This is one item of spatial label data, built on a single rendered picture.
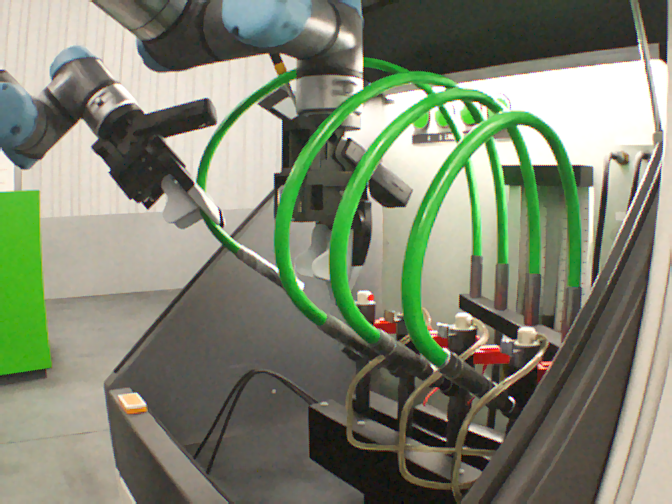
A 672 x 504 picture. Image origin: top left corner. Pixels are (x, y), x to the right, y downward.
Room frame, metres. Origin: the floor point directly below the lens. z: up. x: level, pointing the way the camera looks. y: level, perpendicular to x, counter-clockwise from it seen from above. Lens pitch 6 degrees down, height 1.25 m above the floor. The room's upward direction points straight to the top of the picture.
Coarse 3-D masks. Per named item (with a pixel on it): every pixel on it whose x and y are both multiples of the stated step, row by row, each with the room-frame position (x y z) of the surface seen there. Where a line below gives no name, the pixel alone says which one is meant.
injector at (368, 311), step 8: (360, 304) 0.65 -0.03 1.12; (368, 304) 0.65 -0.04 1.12; (368, 312) 0.65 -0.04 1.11; (368, 320) 0.65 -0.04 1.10; (344, 352) 0.65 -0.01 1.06; (352, 352) 0.65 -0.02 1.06; (360, 360) 0.65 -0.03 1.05; (360, 368) 0.66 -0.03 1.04; (368, 376) 0.66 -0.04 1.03; (360, 384) 0.66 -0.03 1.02; (368, 384) 0.66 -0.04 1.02; (360, 392) 0.66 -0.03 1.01; (368, 392) 0.66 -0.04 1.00; (360, 400) 0.66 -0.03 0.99; (368, 400) 0.66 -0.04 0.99; (360, 408) 0.66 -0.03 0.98; (368, 408) 0.66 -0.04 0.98; (368, 416) 0.66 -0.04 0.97
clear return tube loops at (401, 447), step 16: (544, 336) 0.45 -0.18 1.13; (464, 352) 0.48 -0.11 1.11; (544, 352) 0.44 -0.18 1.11; (368, 368) 0.51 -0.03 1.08; (528, 368) 0.42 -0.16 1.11; (352, 384) 0.50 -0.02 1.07; (480, 400) 0.39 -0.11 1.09; (352, 416) 0.50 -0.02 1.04; (400, 432) 0.43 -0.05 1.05; (464, 432) 0.38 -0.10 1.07; (368, 448) 0.49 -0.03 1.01; (384, 448) 0.49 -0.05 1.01; (400, 448) 0.43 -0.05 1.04; (416, 448) 0.48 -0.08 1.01; (432, 448) 0.48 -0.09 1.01; (448, 448) 0.47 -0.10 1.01; (400, 464) 0.43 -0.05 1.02; (416, 480) 0.43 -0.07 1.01; (464, 496) 0.41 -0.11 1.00
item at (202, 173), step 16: (368, 64) 0.74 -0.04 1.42; (384, 64) 0.74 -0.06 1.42; (272, 80) 0.71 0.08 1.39; (288, 80) 0.72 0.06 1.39; (256, 96) 0.71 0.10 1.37; (240, 112) 0.71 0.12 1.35; (448, 112) 0.76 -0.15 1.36; (224, 128) 0.70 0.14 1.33; (208, 144) 0.70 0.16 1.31; (208, 160) 0.70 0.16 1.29; (208, 224) 0.70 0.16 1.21; (480, 224) 0.77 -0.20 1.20; (224, 240) 0.70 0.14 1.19; (480, 240) 0.77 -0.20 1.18; (480, 256) 0.77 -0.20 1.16
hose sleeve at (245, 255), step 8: (240, 248) 0.71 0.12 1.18; (240, 256) 0.70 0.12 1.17; (248, 256) 0.70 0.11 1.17; (256, 256) 0.71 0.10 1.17; (248, 264) 0.71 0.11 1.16; (256, 264) 0.71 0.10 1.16; (264, 264) 0.71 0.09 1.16; (264, 272) 0.71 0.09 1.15; (272, 272) 0.71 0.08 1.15; (272, 280) 0.71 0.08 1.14; (280, 280) 0.71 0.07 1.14
